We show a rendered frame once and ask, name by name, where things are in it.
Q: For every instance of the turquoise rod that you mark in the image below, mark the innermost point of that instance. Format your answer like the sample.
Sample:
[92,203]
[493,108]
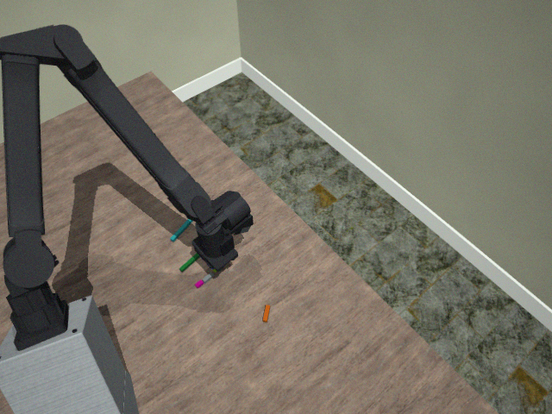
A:
[181,230]

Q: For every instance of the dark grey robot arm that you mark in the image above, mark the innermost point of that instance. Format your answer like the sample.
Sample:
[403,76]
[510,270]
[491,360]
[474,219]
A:
[27,261]

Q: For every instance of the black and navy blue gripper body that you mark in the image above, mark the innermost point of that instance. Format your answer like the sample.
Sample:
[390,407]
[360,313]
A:
[213,255]

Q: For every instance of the orange rectangular bar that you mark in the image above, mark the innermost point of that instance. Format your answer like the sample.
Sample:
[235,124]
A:
[266,313]

